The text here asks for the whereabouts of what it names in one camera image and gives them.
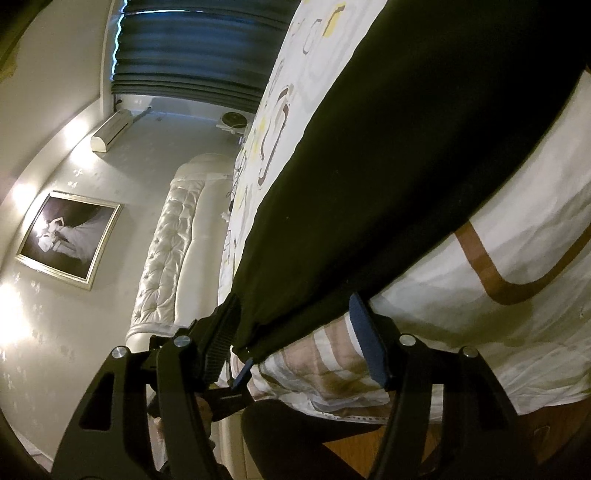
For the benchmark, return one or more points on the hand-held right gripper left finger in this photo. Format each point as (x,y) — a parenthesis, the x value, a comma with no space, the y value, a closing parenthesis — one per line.
(220,334)

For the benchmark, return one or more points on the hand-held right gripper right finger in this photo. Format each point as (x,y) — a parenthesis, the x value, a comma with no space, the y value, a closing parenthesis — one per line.
(365,341)

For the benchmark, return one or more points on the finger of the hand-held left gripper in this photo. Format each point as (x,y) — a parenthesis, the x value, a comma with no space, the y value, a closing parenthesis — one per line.
(241,373)

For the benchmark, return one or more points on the black pants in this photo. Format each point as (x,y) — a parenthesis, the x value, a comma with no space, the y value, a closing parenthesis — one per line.
(369,161)

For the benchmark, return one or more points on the person's leg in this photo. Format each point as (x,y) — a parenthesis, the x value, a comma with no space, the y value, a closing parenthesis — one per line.
(295,438)

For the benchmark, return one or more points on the white tufted headboard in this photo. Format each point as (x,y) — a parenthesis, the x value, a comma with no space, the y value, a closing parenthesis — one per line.
(171,244)

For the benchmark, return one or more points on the white patterned bed cover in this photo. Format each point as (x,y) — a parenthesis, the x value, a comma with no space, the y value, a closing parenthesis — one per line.
(508,230)

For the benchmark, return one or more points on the round black white device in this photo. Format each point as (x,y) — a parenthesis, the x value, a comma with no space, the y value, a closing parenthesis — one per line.
(232,121)

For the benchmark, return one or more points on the white air conditioner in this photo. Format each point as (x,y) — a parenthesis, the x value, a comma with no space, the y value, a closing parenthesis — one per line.
(111,131)

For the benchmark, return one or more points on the dark blue curtain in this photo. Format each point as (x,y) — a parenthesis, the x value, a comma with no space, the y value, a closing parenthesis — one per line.
(194,50)

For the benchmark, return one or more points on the framed wall picture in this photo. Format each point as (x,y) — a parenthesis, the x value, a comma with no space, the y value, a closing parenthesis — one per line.
(69,235)

